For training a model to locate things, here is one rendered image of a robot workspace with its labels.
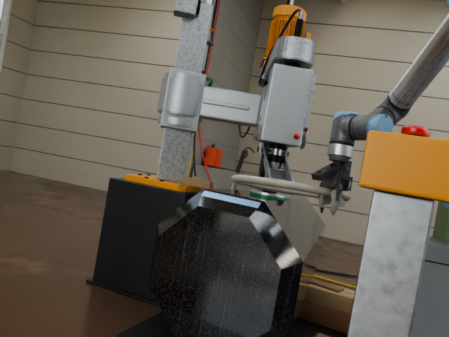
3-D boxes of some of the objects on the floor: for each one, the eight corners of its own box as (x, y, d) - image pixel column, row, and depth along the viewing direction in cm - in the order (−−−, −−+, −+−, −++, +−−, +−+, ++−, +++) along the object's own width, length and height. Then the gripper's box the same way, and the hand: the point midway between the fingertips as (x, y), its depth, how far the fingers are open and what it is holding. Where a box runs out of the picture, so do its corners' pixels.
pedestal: (85, 282, 302) (103, 176, 300) (138, 266, 363) (153, 178, 362) (168, 309, 277) (188, 194, 276) (210, 288, 339) (226, 193, 337)
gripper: (361, 161, 161) (351, 218, 159) (336, 160, 171) (327, 214, 170) (344, 156, 156) (335, 215, 155) (320, 156, 167) (311, 211, 165)
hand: (326, 210), depth 161 cm, fingers closed on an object, 5 cm apart
